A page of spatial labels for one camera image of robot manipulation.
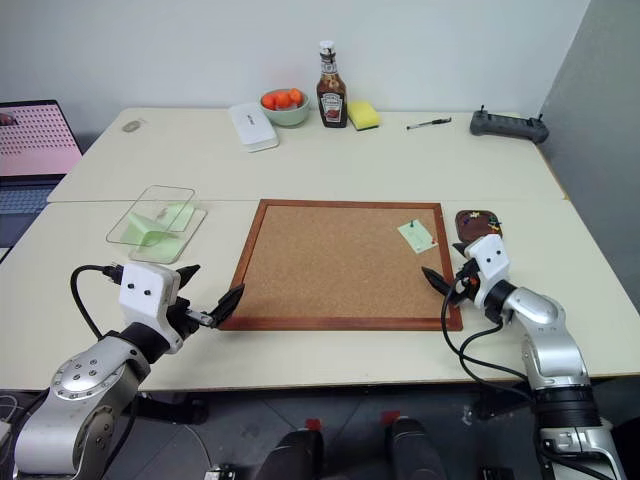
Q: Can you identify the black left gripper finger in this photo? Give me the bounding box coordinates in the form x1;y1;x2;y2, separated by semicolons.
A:
173;264;202;292
208;283;247;330

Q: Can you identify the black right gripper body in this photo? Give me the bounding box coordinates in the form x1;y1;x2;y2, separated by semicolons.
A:
449;257;484;307

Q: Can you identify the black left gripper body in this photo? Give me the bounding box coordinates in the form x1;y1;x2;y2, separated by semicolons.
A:
164;295;212;351

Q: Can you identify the pale green paper note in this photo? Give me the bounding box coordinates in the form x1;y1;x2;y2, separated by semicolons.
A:
162;201;196;232
131;233;185;263
397;220;441;253

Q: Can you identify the wood framed cork board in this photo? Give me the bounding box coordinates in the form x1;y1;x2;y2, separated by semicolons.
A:
218;198;465;333

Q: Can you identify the brown oval pin dish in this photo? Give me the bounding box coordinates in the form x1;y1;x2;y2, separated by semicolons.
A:
454;209;503;245

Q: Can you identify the clear plastic lid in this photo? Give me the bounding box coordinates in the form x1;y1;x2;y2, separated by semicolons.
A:
129;206;209;265

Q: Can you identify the clear plastic box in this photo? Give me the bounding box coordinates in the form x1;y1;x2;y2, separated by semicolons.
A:
105;185;198;247

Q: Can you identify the black table foot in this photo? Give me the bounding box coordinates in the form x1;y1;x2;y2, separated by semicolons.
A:
471;388;532;422
133;391;210;427

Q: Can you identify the black pen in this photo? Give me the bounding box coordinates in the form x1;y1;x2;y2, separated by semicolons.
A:
405;117;453;132

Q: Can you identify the grey remote controller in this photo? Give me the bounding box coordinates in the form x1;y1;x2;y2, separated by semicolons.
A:
468;104;551;146

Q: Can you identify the white rectangular lidded box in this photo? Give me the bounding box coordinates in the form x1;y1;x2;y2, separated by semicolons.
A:
228;102;281;154

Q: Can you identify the yellow sponge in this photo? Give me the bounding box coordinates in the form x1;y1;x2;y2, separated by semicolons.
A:
347;99;383;133

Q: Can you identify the dark rounded shape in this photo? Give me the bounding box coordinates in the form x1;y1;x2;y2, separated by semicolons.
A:
259;428;325;480
388;416;447;480

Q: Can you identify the pale green bowl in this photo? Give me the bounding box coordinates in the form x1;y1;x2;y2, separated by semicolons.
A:
258;90;311;128

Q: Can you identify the ketchup bottle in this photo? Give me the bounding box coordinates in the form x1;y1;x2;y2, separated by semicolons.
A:
315;39;349;129

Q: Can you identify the laptop with pink screen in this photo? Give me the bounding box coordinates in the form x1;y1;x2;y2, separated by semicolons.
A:
0;99;84;217

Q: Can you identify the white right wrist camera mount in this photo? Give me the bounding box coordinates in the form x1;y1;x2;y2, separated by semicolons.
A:
463;233;513;309

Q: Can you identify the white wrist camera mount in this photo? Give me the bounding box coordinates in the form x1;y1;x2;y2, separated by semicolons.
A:
118;263;182;355
463;233;513;309

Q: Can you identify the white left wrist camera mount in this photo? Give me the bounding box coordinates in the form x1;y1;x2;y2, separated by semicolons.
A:
118;263;182;355

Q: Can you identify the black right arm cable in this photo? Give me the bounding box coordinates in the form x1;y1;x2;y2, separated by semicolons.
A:
439;283;539;402

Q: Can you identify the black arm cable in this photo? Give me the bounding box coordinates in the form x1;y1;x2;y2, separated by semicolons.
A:
439;283;539;402
69;263;124;342

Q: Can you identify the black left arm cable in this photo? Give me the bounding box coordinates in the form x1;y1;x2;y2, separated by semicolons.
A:
69;263;124;342

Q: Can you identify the white thin cable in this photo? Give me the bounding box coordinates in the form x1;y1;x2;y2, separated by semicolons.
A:
0;393;27;444

